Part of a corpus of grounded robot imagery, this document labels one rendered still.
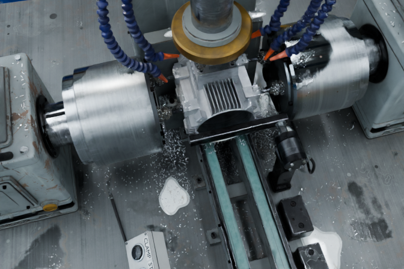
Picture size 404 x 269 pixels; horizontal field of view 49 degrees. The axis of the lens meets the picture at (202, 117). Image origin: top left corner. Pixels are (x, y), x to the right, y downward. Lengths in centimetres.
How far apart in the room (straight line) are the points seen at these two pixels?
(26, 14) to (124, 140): 85
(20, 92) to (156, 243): 46
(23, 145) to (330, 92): 71
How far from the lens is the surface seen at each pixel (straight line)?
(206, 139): 109
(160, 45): 112
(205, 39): 95
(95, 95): 102
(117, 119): 101
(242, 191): 123
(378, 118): 133
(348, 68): 112
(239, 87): 111
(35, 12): 175
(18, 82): 111
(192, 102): 109
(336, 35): 113
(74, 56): 158
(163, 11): 121
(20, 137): 103
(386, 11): 122
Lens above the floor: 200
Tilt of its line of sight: 61 degrees down
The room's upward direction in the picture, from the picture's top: 2 degrees counter-clockwise
